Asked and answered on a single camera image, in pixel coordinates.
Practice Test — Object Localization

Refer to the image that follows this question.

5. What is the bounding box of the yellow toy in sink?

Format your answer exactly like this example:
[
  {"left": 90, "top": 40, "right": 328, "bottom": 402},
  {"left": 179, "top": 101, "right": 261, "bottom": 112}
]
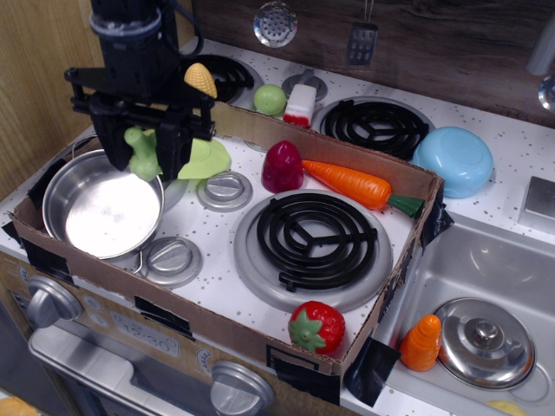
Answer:
[{"left": 486, "top": 400, "right": 529, "bottom": 416}]

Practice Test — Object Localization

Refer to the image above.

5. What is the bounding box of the silver metal pot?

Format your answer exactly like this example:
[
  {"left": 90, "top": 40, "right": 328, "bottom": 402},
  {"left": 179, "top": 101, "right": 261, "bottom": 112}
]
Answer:
[{"left": 42, "top": 150, "right": 165, "bottom": 274}]

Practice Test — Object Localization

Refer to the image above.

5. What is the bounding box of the oven clock display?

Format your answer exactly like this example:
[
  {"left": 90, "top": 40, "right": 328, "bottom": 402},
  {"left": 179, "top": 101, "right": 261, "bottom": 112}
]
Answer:
[{"left": 109, "top": 311, "right": 180, "bottom": 358}]

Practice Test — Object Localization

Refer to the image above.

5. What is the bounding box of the silver faucet base block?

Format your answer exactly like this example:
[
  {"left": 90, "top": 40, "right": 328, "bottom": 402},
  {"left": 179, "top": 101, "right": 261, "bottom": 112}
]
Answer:
[{"left": 518, "top": 176, "right": 555, "bottom": 235}]

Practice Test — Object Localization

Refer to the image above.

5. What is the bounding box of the silver slotted spatula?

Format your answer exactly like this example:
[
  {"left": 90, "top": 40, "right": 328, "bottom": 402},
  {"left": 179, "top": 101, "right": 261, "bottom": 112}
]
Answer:
[{"left": 345, "top": 0, "right": 378, "bottom": 66}]

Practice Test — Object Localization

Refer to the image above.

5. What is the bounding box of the dark red toy vegetable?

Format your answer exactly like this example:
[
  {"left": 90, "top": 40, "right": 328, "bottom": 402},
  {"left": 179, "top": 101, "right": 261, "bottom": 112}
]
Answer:
[{"left": 261, "top": 140, "right": 304, "bottom": 193}]

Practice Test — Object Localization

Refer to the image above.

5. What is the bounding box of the silver oven knob right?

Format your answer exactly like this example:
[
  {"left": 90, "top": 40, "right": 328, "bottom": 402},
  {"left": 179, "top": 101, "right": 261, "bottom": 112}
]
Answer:
[{"left": 210, "top": 361, "right": 275, "bottom": 416}]

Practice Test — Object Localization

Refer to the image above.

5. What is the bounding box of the silver oven knob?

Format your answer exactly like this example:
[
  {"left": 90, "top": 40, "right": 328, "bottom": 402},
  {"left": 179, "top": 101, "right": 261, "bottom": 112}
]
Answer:
[
  {"left": 210, "top": 361, "right": 275, "bottom": 416},
  {"left": 27, "top": 276, "right": 84, "bottom": 328}
]

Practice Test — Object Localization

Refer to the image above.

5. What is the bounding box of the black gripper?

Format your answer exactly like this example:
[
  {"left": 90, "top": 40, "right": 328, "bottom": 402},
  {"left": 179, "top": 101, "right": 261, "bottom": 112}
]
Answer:
[{"left": 64, "top": 34, "right": 214, "bottom": 181}]

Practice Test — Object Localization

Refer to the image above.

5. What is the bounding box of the black burner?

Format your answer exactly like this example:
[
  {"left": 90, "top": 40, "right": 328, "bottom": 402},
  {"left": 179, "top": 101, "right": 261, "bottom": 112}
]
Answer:
[
  {"left": 181, "top": 55, "right": 264, "bottom": 109},
  {"left": 233, "top": 190, "right": 393, "bottom": 313},
  {"left": 311, "top": 97, "right": 434, "bottom": 161}
]

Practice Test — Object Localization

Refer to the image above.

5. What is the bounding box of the light green plastic plate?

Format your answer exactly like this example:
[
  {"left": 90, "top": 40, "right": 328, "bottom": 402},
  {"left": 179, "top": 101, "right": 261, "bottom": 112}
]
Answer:
[{"left": 178, "top": 139, "right": 231, "bottom": 179}]

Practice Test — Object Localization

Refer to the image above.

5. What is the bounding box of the green toy ball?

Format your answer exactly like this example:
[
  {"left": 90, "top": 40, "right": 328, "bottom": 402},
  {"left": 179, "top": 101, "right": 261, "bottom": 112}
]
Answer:
[{"left": 253, "top": 84, "right": 287, "bottom": 116}]

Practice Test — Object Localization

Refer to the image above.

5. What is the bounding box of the silver stove knob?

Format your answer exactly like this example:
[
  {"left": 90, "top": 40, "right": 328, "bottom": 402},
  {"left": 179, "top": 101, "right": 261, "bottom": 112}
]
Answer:
[
  {"left": 140, "top": 237, "right": 203, "bottom": 289},
  {"left": 197, "top": 171, "right": 253, "bottom": 212},
  {"left": 281, "top": 69, "right": 328, "bottom": 102}
]

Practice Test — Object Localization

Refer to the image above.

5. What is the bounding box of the silver back stove knob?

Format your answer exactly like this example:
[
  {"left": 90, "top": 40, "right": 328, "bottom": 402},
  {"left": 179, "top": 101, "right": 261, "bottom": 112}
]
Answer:
[{"left": 281, "top": 69, "right": 328, "bottom": 102}]

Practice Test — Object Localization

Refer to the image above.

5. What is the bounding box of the silver pot lid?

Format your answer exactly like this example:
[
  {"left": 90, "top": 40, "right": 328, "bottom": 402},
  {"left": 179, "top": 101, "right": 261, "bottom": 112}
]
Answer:
[{"left": 434, "top": 297, "right": 536, "bottom": 391}]

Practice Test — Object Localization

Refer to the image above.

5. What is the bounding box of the silver stove knob front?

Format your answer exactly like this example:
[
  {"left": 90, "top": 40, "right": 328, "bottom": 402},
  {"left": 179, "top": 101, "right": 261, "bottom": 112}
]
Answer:
[{"left": 140, "top": 237, "right": 203, "bottom": 289}]

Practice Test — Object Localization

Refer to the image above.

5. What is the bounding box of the black front right burner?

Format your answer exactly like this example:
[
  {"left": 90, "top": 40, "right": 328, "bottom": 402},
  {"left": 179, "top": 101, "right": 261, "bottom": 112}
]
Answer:
[{"left": 233, "top": 190, "right": 393, "bottom": 313}]

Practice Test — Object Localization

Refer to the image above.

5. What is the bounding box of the light blue plastic bowl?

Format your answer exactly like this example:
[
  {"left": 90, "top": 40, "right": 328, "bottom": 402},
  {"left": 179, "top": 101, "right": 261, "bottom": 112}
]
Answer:
[{"left": 412, "top": 127, "right": 493, "bottom": 198}]

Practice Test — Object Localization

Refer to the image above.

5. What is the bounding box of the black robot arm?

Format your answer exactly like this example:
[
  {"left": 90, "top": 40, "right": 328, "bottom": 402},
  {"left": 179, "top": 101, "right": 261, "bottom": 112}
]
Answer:
[{"left": 64, "top": 1, "right": 215, "bottom": 180}]

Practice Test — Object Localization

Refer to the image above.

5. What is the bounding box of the silver oven knob left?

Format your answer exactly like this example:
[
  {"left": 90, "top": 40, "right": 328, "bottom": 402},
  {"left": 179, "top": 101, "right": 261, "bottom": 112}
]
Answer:
[{"left": 27, "top": 276, "right": 84, "bottom": 328}]

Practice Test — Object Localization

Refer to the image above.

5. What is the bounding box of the green toy broccoli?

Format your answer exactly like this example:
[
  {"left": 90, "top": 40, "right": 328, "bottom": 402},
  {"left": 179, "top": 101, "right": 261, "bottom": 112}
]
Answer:
[{"left": 124, "top": 127, "right": 161, "bottom": 182}]

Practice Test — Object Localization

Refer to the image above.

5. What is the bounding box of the white red toy block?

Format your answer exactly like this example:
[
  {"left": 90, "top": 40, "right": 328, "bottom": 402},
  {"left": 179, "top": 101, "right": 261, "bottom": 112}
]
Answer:
[{"left": 283, "top": 84, "right": 317, "bottom": 128}]

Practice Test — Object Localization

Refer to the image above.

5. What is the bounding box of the silver strainer ladle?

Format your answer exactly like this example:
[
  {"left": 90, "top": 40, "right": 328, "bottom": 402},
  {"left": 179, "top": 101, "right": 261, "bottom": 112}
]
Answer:
[{"left": 252, "top": 1, "right": 298, "bottom": 49}]

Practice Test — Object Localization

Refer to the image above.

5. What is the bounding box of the silver oven door handle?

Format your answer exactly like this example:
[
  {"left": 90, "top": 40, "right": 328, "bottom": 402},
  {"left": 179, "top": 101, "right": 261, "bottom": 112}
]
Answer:
[{"left": 29, "top": 327, "right": 188, "bottom": 415}]

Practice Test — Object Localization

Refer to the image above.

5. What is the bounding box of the red toy strawberry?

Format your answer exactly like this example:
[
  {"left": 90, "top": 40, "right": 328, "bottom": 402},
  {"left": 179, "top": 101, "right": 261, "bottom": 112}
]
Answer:
[{"left": 288, "top": 301, "right": 346, "bottom": 355}]

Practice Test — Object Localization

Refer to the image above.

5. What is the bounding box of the silver stove knob centre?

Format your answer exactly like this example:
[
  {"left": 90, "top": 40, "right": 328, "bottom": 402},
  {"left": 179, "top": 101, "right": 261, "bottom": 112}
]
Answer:
[{"left": 197, "top": 171, "right": 253, "bottom": 212}]

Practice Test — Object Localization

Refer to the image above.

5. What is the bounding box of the black back left burner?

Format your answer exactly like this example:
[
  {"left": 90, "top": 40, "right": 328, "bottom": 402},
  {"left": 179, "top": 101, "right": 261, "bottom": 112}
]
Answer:
[{"left": 181, "top": 55, "right": 264, "bottom": 109}]

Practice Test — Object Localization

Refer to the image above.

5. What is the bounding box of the black back right burner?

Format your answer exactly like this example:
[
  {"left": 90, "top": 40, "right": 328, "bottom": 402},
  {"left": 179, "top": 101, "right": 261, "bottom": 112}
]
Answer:
[{"left": 311, "top": 97, "right": 434, "bottom": 161}]

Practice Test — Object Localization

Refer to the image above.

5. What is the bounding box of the silver faucet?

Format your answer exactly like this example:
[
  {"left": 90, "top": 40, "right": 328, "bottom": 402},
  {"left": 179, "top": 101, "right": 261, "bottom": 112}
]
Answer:
[{"left": 526, "top": 16, "right": 554, "bottom": 113}]

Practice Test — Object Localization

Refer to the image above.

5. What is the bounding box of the yellow toy corn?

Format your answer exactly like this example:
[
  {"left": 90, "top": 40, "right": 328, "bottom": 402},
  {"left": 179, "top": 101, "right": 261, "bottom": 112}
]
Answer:
[{"left": 184, "top": 62, "right": 218, "bottom": 99}]

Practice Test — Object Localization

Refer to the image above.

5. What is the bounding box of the brown cardboard fence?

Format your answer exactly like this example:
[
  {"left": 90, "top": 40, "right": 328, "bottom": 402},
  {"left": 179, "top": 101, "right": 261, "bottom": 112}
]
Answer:
[{"left": 1, "top": 89, "right": 455, "bottom": 408}]

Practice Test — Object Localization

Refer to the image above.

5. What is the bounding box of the silver sink basin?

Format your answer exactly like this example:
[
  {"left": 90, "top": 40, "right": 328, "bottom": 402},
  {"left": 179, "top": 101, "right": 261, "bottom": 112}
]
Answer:
[{"left": 375, "top": 215, "right": 554, "bottom": 415}]

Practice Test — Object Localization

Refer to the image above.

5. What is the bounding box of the small orange toy carrot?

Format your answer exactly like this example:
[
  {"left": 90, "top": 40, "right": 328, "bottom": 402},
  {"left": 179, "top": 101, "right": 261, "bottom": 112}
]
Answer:
[{"left": 400, "top": 315, "right": 441, "bottom": 372}]

